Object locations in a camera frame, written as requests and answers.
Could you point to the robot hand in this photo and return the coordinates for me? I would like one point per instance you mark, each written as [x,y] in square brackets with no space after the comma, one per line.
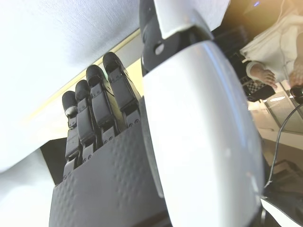
[201,118]

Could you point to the person's hand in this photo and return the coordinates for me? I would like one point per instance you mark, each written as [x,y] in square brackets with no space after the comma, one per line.
[260,74]

